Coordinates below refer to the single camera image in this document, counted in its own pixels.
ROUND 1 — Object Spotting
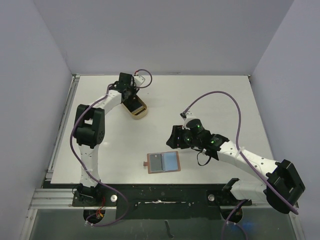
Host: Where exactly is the tan leather card holder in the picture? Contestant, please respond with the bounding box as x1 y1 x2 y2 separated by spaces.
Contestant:
143 151 181 174

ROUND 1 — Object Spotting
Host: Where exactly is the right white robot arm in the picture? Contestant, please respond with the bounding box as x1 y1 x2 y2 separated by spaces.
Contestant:
166 118 306 214

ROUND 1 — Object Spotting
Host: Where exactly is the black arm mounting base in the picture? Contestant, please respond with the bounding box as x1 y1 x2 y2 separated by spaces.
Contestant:
72 184 240 220

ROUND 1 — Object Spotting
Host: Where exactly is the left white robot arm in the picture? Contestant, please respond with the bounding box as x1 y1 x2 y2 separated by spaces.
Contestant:
69 72 145 206

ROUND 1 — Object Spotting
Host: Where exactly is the yellow card tray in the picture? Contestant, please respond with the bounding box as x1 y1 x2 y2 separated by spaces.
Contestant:
122 96 148 120

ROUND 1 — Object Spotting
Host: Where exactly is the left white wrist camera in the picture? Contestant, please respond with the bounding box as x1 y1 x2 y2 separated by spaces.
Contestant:
133 75 146 88

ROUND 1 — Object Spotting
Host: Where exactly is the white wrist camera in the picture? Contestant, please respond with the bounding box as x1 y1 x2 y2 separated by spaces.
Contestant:
180 111 197 127
133 75 146 88

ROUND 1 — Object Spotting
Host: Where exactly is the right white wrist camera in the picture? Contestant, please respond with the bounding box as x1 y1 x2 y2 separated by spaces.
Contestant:
180 111 197 127

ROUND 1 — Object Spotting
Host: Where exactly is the black wire loop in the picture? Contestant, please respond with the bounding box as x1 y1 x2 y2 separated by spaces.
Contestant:
196 150 211 166

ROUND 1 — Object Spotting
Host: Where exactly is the aluminium frame rail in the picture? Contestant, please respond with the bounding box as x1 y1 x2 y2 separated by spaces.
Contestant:
44 74 80 182

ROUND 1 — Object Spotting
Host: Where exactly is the purple cable under right base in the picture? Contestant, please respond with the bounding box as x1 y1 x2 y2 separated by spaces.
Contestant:
221 197 249 240

